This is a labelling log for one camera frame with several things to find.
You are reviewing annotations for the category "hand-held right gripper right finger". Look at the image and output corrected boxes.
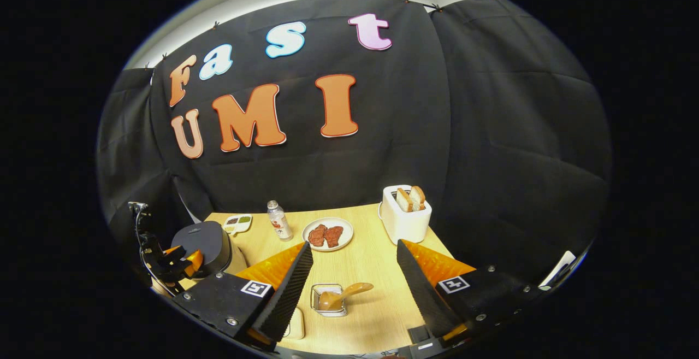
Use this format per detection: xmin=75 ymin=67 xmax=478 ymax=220
xmin=396 ymin=239 xmax=549 ymax=349

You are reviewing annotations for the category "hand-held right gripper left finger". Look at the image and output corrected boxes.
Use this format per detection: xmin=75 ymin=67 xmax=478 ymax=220
xmin=172 ymin=242 xmax=315 ymax=351

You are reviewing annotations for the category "black and cream rice cooker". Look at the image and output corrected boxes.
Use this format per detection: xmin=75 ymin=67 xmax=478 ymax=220
xmin=171 ymin=221 xmax=247 ymax=279

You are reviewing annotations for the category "clear chopstick holder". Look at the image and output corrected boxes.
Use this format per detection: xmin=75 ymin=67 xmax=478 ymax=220
xmin=310 ymin=284 xmax=347 ymax=317

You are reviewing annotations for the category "wooden spoon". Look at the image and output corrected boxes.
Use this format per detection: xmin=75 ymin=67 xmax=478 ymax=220
xmin=318 ymin=283 xmax=375 ymax=311

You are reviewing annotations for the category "white divided sauce dish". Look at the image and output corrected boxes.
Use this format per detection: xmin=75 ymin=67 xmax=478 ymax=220
xmin=223 ymin=214 xmax=253 ymax=236

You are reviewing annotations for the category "white toaster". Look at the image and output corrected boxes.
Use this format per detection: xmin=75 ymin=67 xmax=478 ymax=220
xmin=381 ymin=185 xmax=433 ymax=245

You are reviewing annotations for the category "small clear drink bottle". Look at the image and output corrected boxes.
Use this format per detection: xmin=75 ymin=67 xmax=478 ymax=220
xmin=267 ymin=201 xmax=294 ymax=241

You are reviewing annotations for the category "white round plate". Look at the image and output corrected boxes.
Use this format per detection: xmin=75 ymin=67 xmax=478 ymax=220
xmin=302 ymin=217 xmax=354 ymax=252

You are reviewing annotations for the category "black backdrop cloth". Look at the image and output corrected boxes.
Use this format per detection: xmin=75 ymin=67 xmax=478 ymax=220
xmin=97 ymin=0 xmax=612 ymax=294

